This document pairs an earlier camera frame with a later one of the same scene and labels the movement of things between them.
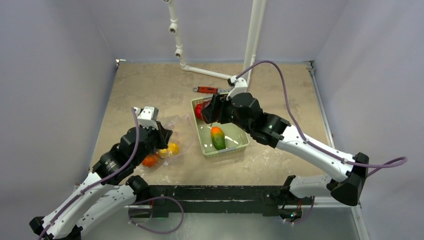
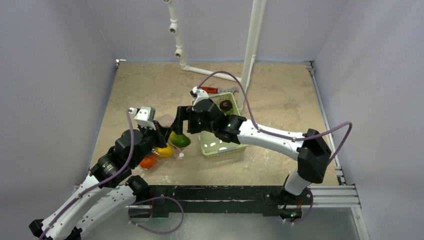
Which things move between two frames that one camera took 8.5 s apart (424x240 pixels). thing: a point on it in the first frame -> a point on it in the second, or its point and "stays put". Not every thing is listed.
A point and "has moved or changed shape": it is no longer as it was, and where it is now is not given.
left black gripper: (163, 135) stays put
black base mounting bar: (266, 199) stays put
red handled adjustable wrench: (211, 90) stays put
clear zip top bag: (178, 141) has moved or changed shape
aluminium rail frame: (328, 202) stays put
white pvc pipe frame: (257, 22) stays put
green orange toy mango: (218, 138) -> (179, 141)
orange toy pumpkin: (149, 161) stays put
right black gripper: (215, 108) -> (189, 119)
